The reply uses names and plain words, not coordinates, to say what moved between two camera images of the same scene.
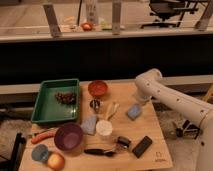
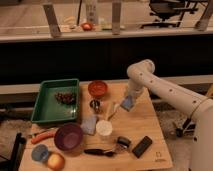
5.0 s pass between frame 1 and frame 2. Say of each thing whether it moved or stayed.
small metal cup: stayed
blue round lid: stayed
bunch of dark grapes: stayed
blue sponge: moved
